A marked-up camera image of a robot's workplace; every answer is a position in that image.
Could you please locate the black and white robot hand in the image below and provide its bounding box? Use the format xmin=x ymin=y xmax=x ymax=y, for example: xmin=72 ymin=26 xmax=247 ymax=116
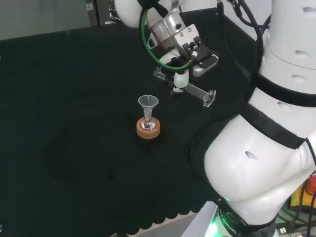
xmin=158 ymin=24 xmax=213 ymax=96

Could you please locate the clear glass graduated cylinder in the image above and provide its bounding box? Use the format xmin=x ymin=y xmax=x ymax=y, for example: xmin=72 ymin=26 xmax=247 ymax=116
xmin=153 ymin=67 xmax=217 ymax=107

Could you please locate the clear plastic funnel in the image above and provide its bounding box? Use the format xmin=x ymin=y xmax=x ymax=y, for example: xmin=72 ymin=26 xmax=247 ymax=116
xmin=137 ymin=95 xmax=159 ymax=119

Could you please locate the round-bottom glass flask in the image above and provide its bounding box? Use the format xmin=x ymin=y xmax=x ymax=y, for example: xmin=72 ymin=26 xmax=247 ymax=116
xmin=140 ymin=111 xmax=156 ymax=131

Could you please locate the grey cabinet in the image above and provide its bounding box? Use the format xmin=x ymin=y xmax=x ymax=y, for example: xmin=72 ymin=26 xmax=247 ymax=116
xmin=85 ymin=0 xmax=119 ymax=26

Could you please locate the black bench cloth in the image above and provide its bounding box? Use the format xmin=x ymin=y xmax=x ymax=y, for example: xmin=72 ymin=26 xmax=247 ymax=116
xmin=0 ymin=7 xmax=275 ymax=237

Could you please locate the yellow stop button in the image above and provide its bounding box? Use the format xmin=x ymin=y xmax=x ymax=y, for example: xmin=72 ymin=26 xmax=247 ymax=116
xmin=290 ymin=172 xmax=316 ymax=213

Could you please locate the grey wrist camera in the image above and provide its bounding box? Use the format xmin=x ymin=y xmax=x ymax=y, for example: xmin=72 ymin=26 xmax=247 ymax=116
xmin=192 ymin=52 xmax=220 ymax=78

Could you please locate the green cable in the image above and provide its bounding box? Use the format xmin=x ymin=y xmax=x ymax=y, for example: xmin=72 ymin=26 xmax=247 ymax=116
xmin=139 ymin=6 xmax=196 ymax=73

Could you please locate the cork ring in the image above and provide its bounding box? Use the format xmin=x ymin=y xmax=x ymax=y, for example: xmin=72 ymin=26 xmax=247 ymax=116
xmin=136 ymin=117 xmax=162 ymax=140

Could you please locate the black cable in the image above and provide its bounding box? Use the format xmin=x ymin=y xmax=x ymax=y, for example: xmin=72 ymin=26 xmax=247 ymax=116
xmin=216 ymin=0 xmax=273 ymax=75

